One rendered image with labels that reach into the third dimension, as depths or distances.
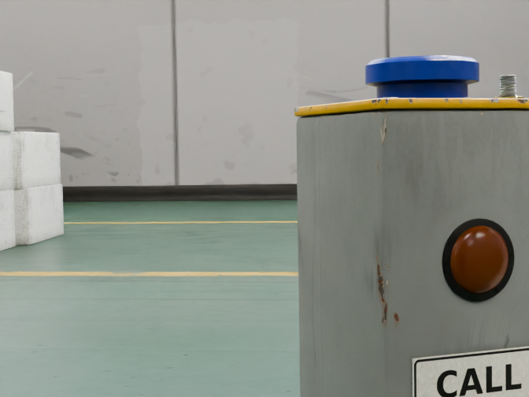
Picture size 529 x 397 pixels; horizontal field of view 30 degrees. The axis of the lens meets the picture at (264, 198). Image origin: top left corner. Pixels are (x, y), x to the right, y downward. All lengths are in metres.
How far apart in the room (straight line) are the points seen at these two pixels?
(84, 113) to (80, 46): 0.38
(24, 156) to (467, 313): 2.93
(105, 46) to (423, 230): 5.48
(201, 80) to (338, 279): 5.30
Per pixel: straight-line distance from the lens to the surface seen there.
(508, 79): 0.61
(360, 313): 0.33
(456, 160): 0.32
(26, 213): 3.21
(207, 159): 5.61
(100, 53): 5.78
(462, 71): 0.34
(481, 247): 0.33
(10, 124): 3.14
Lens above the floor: 0.30
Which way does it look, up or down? 3 degrees down
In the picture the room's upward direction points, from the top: 1 degrees counter-clockwise
